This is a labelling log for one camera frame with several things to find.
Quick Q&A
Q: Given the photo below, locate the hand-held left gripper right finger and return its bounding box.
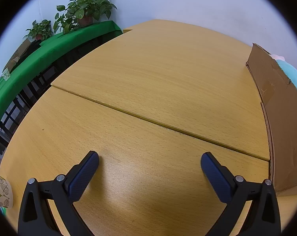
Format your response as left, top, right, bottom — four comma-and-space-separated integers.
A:
200, 152, 281, 236

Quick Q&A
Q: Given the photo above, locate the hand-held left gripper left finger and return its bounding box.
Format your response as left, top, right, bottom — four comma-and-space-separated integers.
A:
18, 150, 100, 236

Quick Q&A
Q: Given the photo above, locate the wooden desktop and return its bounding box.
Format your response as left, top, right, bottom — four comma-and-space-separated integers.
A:
0, 19, 297, 236

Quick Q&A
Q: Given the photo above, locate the leaf-patterned paper cup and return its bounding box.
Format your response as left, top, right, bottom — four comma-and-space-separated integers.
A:
0, 172, 15, 209

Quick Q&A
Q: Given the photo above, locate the teal and pink pig plush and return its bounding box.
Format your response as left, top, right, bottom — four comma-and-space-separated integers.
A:
272, 53, 297, 102

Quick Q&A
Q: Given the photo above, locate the small brown cardboard box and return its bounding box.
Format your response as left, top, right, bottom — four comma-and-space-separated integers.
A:
2, 39, 32, 74

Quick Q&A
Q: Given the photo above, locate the small potted green plant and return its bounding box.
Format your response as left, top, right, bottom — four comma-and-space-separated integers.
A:
23, 20, 53, 41

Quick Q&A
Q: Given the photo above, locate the large potted green plant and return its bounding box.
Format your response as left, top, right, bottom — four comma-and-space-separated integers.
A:
53, 0, 117, 35

